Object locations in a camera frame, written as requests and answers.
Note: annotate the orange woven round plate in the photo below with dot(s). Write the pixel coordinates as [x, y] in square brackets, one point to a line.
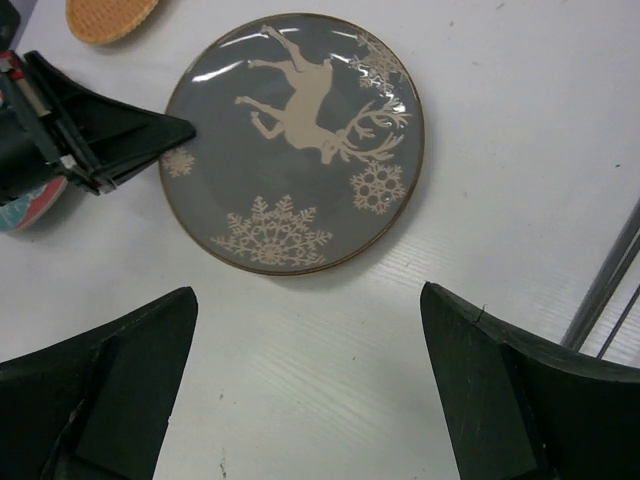
[100, 22]

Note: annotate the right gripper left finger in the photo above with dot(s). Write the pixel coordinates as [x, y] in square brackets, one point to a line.
[97, 405]

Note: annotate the black wire dish rack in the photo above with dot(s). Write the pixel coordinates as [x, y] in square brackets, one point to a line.
[616, 265]

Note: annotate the grey deer plate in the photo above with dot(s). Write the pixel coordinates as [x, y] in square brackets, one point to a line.
[310, 141]

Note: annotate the red teal floral plate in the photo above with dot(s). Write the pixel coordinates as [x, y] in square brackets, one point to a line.
[28, 208]

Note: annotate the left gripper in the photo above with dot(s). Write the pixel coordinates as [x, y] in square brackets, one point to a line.
[53, 127]

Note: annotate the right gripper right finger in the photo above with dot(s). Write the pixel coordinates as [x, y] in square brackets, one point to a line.
[518, 406]

